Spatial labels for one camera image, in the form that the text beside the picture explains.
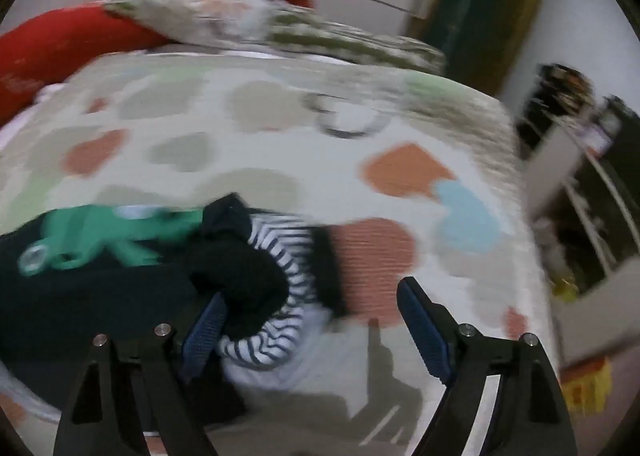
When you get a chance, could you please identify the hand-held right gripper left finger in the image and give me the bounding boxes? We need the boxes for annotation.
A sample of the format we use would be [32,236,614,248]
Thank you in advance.
[52,292,228,456]

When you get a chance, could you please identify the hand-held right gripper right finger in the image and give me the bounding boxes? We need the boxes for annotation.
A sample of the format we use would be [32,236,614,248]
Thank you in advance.
[397,277,578,456]

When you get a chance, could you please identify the navy pants with striped lining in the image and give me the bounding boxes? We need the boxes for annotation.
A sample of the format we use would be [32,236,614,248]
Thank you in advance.
[0,193,351,432]

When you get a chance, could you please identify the yellow box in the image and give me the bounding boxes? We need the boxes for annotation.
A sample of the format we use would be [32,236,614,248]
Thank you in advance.
[562,358,614,418]

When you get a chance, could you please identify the heart print quilt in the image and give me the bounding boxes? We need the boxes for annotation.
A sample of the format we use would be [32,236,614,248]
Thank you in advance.
[0,53,556,447]

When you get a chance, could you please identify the dark shelf unit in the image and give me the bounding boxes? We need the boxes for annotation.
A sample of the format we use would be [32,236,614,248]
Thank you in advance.
[515,63,640,299]

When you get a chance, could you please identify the pale pink bed sheet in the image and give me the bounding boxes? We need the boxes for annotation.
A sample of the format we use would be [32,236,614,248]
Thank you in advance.
[0,83,66,149]

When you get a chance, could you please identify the olive dotted pillow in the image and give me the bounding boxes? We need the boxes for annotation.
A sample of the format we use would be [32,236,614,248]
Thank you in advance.
[270,11,447,73]

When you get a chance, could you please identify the long red pillow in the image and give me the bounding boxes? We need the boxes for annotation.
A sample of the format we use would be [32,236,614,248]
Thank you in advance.
[0,0,313,122]

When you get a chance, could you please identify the wooden framed green door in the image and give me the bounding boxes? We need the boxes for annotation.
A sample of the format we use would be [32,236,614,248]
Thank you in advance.
[405,0,563,97]

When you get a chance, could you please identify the floral print pillow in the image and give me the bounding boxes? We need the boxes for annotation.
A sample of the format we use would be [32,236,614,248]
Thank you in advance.
[105,0,281,48]

